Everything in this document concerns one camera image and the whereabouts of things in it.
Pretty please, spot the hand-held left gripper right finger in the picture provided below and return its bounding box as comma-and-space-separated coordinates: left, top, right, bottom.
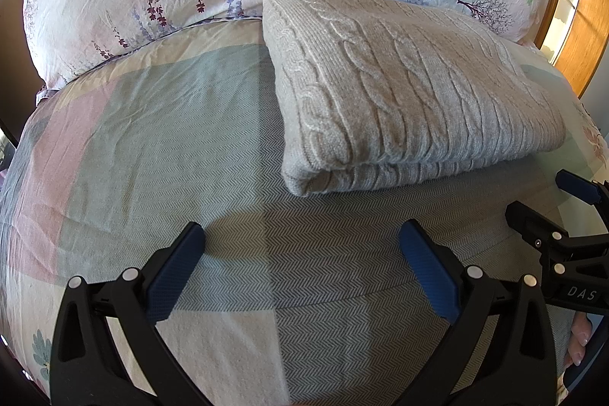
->
399, 219, 558, 406

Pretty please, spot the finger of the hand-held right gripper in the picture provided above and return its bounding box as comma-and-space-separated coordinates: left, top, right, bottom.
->
505, 201, 609, 274
556, 169, 609, 207

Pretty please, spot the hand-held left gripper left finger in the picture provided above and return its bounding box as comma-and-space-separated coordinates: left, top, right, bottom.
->
50, 221, 211, 406

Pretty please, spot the grey cable-knit sweater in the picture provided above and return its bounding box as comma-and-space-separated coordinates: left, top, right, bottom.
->
261, 0, 568, 198

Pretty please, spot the person's right hand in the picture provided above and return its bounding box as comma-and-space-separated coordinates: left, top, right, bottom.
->
564, 310, 595, 373

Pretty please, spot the pastel plaid bed sheet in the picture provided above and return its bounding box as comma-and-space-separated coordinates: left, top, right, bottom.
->
0, 13, 609, 406

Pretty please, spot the wooden headboard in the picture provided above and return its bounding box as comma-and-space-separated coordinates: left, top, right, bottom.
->
533, 0, 609, 88

